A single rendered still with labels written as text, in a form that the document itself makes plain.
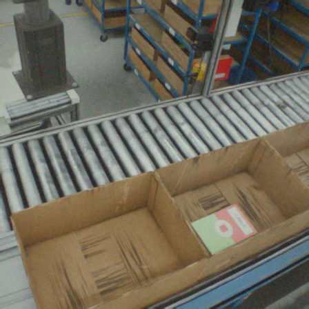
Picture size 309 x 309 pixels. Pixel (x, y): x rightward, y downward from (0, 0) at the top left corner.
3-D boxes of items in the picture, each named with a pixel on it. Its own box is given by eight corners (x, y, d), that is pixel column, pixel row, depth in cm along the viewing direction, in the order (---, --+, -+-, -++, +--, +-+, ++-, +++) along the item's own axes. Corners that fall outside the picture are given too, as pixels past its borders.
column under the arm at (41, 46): (12, 73, 169) (1, 11, 145) (60, 61, 180) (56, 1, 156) (27, 102, 155) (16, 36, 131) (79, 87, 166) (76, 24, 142)
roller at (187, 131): (172, 110, 170) (173, 101, 166) (232, 187, 140) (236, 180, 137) (163, 112, 168) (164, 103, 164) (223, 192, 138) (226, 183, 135)
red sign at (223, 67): (226, 78, 179) (232, 57, 169) (227, 79, 178) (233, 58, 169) (201, 83, 173) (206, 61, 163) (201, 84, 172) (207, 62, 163)
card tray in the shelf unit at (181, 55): (161, 43, 247) (162, 30, 239) (196, 38, 258) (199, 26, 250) (187, 73, 223) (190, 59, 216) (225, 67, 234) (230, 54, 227)
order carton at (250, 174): (246, 170, 123) (261, 134, 111) (298, 234, 106) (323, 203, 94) (147, 205, 108) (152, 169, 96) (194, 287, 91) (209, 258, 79)
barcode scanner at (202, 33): (181, 45, 156) (187, 24, 149) (201, 45, 161) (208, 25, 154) (188, 52, 152) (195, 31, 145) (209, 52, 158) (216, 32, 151)
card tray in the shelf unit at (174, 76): (156, 66, 261) (157, 54, 254) (190, 60, 273) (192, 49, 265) (183, 97, 238) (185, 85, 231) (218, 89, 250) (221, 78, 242)
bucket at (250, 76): (205, 94, 301) (213, 66, 280) (234, 88, 313) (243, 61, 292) (226, 116, 283) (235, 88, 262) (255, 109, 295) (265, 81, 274)
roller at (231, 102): (217, 95, 178) (221, 99, 182) (282, 165, 148) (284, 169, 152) (224, 88, 177) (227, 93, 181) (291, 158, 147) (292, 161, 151)
